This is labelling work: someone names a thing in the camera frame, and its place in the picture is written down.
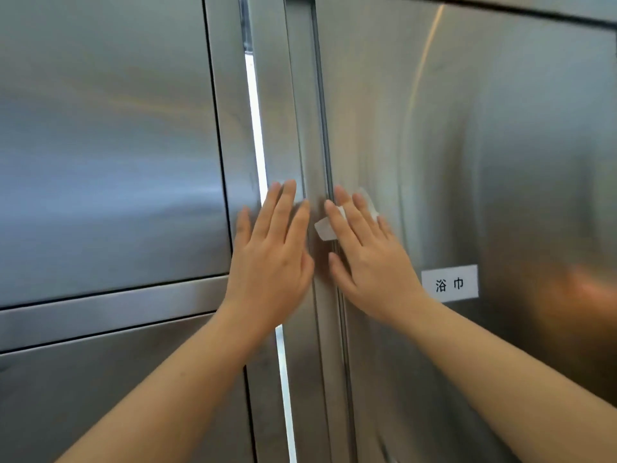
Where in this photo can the person's right hand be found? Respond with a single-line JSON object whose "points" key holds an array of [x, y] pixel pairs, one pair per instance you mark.
{"points": [[381, 274]]}

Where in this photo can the person's left hand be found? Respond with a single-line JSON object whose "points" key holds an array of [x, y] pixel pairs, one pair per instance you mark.
{"points": [[270, 274]]}

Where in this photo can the white wet wipe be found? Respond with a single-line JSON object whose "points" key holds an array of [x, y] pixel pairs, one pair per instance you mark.
{"points": [[325, 230]]}

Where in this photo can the person's left forearm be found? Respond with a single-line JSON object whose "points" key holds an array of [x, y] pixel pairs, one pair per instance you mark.
{"points": [[168, 405]]}

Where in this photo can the person's right forearm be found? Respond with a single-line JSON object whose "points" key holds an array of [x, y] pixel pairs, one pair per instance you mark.
{"points": [[520, 390]]}

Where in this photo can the steel linen shelf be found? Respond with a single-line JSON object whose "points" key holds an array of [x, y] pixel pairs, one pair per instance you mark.
{"points": [[275, 115]]}

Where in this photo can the stainless steel cabinet body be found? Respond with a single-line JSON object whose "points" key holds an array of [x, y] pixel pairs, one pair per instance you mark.
{"points": [[96, 313]]}

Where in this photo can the white paper label bath towel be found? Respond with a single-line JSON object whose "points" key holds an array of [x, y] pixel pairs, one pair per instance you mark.
{"points": [[450, 284]]}

